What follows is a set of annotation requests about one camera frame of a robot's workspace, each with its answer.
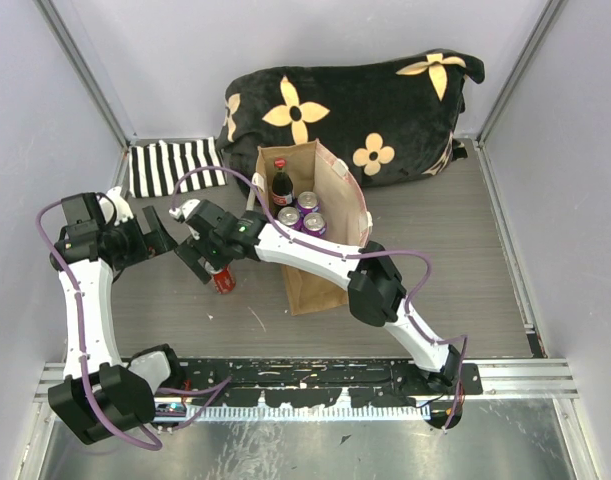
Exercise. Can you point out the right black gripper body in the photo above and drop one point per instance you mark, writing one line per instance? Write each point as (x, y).
(210, 249)

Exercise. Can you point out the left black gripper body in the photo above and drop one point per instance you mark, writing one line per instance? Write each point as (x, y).
(130, 243)

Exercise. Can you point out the red cola can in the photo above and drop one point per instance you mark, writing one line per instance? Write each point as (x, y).
(224, 280)

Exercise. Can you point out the purple grape can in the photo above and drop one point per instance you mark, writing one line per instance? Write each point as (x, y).
(307, 202)
(290, 217)
(314, 224)

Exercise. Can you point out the glass cola bottle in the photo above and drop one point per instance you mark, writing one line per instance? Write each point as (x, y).
(282, 189)

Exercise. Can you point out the purple grape can front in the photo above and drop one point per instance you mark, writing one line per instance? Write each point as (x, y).
(314, 224)

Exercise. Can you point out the purple grape can back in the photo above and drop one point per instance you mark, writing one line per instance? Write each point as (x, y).
(307, 202)

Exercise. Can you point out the brown jute canvas bag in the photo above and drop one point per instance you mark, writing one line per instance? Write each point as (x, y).
(312, 167)

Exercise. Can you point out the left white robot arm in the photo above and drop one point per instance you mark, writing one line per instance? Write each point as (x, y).
(101, 395)

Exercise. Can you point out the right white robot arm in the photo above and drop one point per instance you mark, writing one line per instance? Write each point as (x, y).
(376, 295)

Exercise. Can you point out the black white striped cloth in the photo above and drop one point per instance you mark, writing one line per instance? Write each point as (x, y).
(155, 168)

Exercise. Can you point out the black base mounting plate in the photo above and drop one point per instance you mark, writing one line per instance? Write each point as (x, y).
(308, 382)

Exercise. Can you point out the black flower-pattern pillow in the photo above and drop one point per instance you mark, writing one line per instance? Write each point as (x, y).
(390, 122)

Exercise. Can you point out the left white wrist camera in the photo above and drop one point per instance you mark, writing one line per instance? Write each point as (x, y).
(116, 210)

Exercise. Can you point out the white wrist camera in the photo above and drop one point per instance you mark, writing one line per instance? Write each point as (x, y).
(185, 211)
(116, 210)

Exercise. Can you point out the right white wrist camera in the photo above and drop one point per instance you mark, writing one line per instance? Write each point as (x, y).
(185, 211)

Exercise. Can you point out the aluminium rail frame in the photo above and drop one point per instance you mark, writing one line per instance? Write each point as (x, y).
(481, 380)

